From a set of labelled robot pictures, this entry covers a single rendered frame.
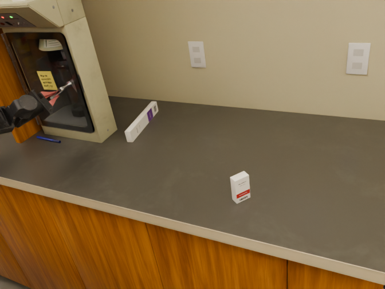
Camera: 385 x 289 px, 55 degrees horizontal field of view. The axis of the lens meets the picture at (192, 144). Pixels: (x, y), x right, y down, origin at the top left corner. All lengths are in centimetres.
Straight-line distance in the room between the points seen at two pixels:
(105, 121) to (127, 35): 45
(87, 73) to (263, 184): 75
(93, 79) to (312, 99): 85
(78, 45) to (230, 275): 93
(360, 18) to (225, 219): 81
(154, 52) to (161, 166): 62
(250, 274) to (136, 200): 41
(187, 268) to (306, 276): 40
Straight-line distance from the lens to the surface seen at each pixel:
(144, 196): 118
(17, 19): 141
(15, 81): 170
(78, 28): 141
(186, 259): 123
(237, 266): 115
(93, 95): 146
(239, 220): 104
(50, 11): 133
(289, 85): 153
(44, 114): 141
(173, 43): 165
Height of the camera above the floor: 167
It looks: 32 degrees down
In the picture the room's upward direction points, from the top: 9 degrees counter-clockwise
